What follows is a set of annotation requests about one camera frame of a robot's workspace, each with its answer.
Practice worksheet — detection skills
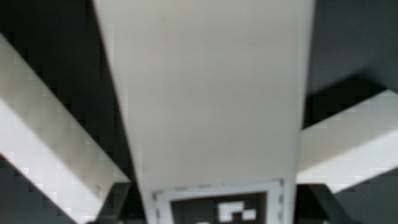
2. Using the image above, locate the white desk leg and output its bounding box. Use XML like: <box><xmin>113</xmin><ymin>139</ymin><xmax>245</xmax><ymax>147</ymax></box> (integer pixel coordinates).
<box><xmin>0</xmin><ymin>35</ymin><xmax>128</xmax><ymax>224</ymax></box>
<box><xmin>94</xmin><ymin>0</ymin><xmax>314</xmax><ymax>224</ymax></box>
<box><xmin>296</xmin><ymin>90</ymin><xmax>398</xmax><ymax>193</ymax></box>

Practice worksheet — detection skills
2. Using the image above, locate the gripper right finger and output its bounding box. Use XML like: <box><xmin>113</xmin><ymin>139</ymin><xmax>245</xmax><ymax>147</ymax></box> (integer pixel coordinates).
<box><xmin>295</xmin><ymin>184</ymin><xmax>355</xmax><ymax>224</ymax></box>

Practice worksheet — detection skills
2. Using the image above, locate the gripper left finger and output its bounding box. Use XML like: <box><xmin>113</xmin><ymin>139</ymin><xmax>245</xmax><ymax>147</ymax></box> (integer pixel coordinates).
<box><xmin>87</xmin><ymin>183</ymin><xmax>131</xmax><ymax>224</ymax></box>

